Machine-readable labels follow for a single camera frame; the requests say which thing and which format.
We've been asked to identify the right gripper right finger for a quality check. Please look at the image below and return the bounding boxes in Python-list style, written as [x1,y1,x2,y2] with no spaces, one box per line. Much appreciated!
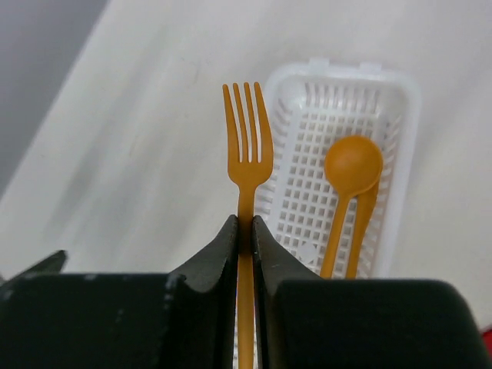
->
[251,215,321,368]

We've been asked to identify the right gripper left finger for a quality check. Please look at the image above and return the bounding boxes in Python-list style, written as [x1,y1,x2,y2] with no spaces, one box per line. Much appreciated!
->
[167,215,238,368]

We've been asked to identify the orange plastic fork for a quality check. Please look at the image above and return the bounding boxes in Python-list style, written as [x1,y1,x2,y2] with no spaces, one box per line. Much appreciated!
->
[222,82,274,368]

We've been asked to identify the orange plastic knife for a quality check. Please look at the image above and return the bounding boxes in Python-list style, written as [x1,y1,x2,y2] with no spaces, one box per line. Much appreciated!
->
[345,181,380,279]

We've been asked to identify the orange plastic spoon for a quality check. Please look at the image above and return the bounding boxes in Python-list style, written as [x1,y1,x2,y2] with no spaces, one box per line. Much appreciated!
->
[320,135,383,278]

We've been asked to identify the red paper napkin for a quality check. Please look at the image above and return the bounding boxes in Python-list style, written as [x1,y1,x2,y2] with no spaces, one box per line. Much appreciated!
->
[475,326,492,368]

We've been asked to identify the small white utensil tray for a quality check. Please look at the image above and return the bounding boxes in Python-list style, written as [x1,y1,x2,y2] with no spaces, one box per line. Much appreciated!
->
[255,59,421,279]

